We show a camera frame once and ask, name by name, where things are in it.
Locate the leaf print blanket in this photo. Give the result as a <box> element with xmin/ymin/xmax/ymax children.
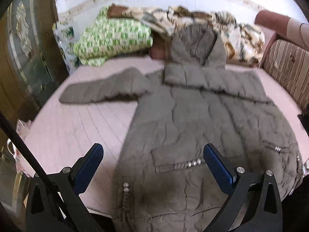
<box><xmin>107</xmin><ymin>3</ymin><xmax>266</xmax><ymax>66</ymax></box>

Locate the striped sofa back cushion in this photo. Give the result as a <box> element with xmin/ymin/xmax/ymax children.
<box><xmin>259</xmin><ymin>39</ymin><xmax>309</xmax><ymax>112</ymax></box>

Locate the grey-green puffer jacket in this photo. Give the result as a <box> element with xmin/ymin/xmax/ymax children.
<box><xmin>59</xmin><ymin>24</ymin><xmax>305</xmax><ymax>232</ymax></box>

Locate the pink gift bag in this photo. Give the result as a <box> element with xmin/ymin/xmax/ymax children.
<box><xmin>7</xmin><ymin>119</ymin><xmax>37</xmax><ymax>177</ymax></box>

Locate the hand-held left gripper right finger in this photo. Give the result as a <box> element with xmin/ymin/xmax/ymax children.
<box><xmin>203</xmin><ymin>143</ymin><xmax>283</xmax><ymax>232</ymax></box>

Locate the pink sofa frame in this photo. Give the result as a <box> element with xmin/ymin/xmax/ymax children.
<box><xmin>255</xmin><ymin>10</ymin><xmax>309</xmax><ymax>54</ymax></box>

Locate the green checkered quilt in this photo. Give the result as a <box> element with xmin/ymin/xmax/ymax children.
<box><xmin>73</xmin><ymin>6</ymin><xmax>154</xmax><ymax>67</ymax></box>

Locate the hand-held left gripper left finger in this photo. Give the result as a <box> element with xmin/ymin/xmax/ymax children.
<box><xmin>25</xmin><ymin>143</ymin><xmax>104</xmax><ymax>232</ymax></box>

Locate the black pole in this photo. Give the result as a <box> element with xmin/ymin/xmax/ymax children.
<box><xmin>0</xmin><ymin>111</ymin><xmax>65</xmax><ymax>213</ymax></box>

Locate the clear plastic bag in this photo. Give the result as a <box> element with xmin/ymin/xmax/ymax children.
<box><xmin>53</xmin><ymin>20</ymin><xmax>80</xmax><ymax>75</ymax></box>

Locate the pink quilted mattress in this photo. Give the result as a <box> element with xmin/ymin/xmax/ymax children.
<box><xmin>23</xmin><ymin>53</ymin><xmax>309</xmax><ymax>213</ymax></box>

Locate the wooden glass-door cabinet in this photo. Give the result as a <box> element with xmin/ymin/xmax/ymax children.
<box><xmin>0</xmin><ymin>0</ymin><xmax>70</xmax><ymax>213</ymax></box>

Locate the brown pillow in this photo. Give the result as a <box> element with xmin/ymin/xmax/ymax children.
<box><xmin>148</xmin><ymin>37</ymin><xmax>172</xmax><ymax>61</ymax></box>

